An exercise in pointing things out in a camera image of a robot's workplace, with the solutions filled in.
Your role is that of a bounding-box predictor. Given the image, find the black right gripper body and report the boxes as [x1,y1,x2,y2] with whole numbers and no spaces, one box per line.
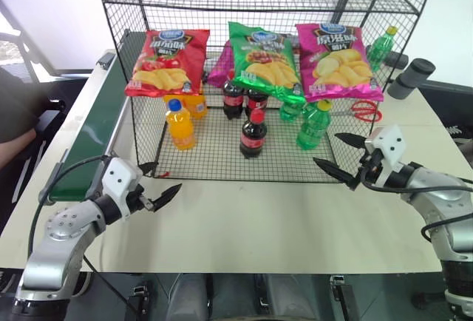
[358,148,385,191]

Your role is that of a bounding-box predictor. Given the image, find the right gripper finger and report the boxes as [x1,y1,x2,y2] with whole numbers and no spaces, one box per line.
[334,132,367,149]
[313,157,360,191]

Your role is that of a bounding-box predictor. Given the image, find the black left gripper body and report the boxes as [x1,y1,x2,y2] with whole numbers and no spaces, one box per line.
[123,183,153,219]

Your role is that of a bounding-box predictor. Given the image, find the green conveyor belt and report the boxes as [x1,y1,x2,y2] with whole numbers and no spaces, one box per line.
[38,28,149,207]

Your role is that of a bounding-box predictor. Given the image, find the green soda bottle yellow cap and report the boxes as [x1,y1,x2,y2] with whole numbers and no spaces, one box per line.
[367,26,399,73]
[296,99,333,151]

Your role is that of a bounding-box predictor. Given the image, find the orange soda bottle blue cap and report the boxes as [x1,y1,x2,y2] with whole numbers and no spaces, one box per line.
[165,98,196,151]

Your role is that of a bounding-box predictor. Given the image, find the magenta potato chips bag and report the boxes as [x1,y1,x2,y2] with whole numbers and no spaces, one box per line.
[294,22,385,104]

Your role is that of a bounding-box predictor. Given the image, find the cola bottle red cap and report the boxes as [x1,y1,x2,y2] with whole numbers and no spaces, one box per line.
[239,109,268,160]

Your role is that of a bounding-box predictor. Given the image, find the cola bottle red label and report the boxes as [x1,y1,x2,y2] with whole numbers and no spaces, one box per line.
[221,70,248,121]
[245,89,270,115]

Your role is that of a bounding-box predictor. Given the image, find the dark grey rounded shape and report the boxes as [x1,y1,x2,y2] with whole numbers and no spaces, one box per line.
[166,273,214,321]
[265,273,333,321]

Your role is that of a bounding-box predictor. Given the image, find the red potato chips bag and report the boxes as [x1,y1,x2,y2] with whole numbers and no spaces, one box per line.
[124,28,211,99]

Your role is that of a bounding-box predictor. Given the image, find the green potato chips bag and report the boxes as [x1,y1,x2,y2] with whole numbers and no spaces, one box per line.
[228,21,307,104]

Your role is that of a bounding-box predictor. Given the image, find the magenta snack bag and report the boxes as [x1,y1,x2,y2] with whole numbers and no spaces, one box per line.
[206,41,236,89]

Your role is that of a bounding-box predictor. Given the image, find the seated person dark clothes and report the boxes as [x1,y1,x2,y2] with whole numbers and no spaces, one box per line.
[0,67,49,170]

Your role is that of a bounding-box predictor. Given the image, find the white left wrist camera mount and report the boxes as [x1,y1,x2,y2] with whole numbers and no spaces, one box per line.
[101,157,143,198]

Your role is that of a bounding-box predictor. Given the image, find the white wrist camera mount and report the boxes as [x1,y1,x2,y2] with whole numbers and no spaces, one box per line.
[364,124,407,186]
[101,157,143,198]

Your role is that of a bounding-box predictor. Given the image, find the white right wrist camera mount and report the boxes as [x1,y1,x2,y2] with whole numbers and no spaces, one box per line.
[364,124,407,186]

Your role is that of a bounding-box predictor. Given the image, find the red handled scissors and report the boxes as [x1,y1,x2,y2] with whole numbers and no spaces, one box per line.
[330,99,384,123]

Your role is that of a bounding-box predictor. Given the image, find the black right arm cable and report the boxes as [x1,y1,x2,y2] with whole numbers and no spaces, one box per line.
[360,172,473,248]

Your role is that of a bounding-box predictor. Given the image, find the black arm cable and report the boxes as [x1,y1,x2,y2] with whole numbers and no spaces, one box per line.
[360,172,473,248]
[27,154,112,263]

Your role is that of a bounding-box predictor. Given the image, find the grey cylindrical handle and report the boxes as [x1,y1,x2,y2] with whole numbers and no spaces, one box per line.
[387,58,436,100]

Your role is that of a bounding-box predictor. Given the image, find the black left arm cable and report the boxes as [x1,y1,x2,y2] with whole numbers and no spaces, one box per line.
[27,154,112,263]

